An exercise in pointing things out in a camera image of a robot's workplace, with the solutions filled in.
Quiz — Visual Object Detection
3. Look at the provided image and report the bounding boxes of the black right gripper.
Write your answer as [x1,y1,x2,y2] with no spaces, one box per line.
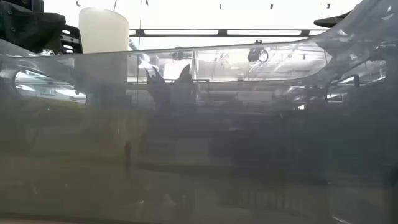
[313,11,351,29]

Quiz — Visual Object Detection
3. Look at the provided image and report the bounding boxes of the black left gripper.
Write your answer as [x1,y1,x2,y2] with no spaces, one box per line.
[0,0,83,55]

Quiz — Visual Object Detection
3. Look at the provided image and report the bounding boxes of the clear plastic basket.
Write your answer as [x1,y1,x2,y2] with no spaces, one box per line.
[0,0,398,224]

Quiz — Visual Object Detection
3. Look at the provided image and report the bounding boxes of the white cylindrical lamp shade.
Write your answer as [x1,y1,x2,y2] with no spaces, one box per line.
[78,7,130,94]

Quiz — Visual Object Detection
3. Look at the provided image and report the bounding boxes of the black ceiling light track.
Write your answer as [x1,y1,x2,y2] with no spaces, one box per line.
[129,29,327,38]

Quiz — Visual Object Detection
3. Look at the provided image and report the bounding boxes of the green snake plant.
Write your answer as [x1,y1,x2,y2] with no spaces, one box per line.
[145,63,197,110]

